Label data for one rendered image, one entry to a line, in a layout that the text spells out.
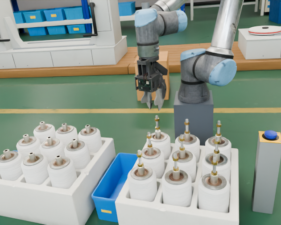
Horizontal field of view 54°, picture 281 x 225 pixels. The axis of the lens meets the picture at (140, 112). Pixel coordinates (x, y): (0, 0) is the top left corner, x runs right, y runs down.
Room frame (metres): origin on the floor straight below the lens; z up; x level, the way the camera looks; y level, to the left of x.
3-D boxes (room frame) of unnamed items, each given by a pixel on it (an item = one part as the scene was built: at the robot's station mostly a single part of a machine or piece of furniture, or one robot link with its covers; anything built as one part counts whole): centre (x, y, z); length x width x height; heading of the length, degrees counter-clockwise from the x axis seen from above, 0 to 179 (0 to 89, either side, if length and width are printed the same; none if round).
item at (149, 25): (0.97, -0.05, 0.69); 0.09 x 0.08 x 0.11; 120
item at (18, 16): (6.24, 2.30, 0.36); 0.50 x 0.38 x 0.21; 168
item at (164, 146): (0.98, -0.06, 0.16); 0.10 x 0.10 x 0.18
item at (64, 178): (0.86, 0.32, 0.16); 0.10 x 0.10 x 0.18
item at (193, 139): (0.94, -0.17, 0.25); 0.08 x 0.08 x 0.01
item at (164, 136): (0.98, -0.06, 0.25); 0.08 x 0.08 x 0.01
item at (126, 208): (0.83, -0.13, 0.09); 0.39 x 0.39 x 0.18; 70
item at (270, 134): (0.80, -0.43, 0.32); 0.04 x 0.04 x 0.02
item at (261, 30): (2.71, -1.27, 0.30); 0.30 x 0.30 x 0.04
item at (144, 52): (0.96, -0.05, 0.61); 0.08 x 0.08 x 0.05
